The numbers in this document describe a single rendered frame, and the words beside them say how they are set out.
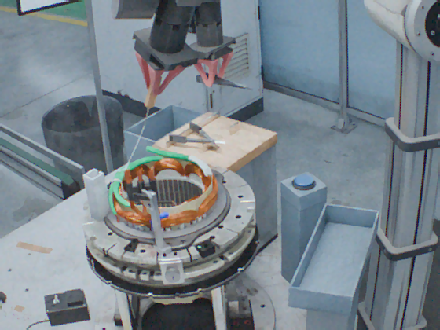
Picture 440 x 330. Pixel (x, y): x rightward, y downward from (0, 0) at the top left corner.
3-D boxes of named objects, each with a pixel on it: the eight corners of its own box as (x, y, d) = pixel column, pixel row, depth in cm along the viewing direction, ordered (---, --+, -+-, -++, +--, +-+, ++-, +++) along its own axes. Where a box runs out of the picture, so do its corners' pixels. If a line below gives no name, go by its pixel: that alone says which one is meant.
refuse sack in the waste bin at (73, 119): (38, 184, 299) (25, 119, 281) (97, 151, 323) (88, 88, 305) (86, 213, 276) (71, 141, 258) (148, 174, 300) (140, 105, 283)
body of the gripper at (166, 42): (164, 75, 98) (174, 35, 93) (130, 40, 102) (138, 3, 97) (198, 65, 101) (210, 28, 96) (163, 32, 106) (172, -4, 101)
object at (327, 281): (339, 401, 113) (353, 296, 98) (285, 391, 116) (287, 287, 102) (366, 317, 132) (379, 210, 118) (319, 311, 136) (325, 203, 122)
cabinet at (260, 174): (167, 247, 160) (154, 154, 146) (216, 211, 172) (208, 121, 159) (230, 276, 149) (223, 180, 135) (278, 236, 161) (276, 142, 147)
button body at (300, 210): (297, 291, 143) (299, 196, 130) (280, 275, 148) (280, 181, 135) (323, 279, 145) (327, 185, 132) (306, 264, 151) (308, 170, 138)
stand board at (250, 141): (153, 154, 146) (152, 144, 145) (208, 120, 159) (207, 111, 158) (224, 180, 135) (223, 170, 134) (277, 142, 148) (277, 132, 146)
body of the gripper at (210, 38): (184, 55, 138) (181, 24, 134) (214, 41, 145) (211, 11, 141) (207, 60, 134) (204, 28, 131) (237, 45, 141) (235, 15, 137)
